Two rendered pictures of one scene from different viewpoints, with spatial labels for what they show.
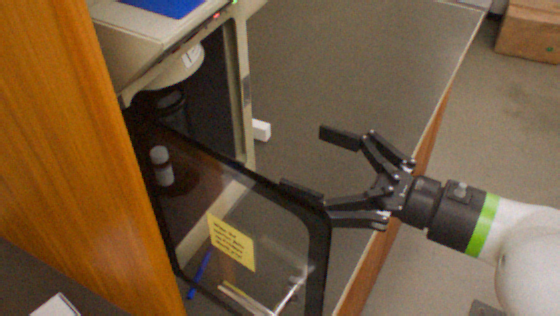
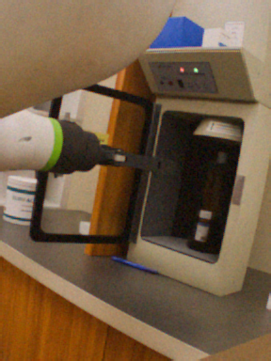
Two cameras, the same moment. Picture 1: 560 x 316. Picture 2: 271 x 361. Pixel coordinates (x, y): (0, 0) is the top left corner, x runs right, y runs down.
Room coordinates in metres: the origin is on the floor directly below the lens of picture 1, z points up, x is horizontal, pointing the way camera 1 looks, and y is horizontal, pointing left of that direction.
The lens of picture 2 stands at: (0.71, -0.90, 1.23)
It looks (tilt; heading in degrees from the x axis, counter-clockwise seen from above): 3 degrees down; 104
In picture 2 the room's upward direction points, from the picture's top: 11 degrees clockwise
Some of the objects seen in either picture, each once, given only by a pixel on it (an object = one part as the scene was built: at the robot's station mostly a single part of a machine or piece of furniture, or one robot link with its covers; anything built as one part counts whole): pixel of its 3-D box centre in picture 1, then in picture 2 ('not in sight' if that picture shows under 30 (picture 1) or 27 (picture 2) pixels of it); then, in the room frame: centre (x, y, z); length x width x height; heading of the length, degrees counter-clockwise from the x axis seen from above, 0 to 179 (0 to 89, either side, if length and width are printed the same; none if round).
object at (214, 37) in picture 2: not in sight; (216, 42); (0.61, 0.07, 1.54); 0.05 x 0.05 x 0.06; 55
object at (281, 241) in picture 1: (229, 254); (94, 165); (0.36, 0.08, 1.19); 0.30 x 0.01 x 0.40; 54
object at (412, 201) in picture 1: (403, 195); (91, 152); (0.44, -0.17, 1.22); 0.09 x 0.08 x 0.07; 61
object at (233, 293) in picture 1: (256, 294); not in sight; (0.30, 0.04, 1.20); 0.10 x 0.05 x 0.03; 54
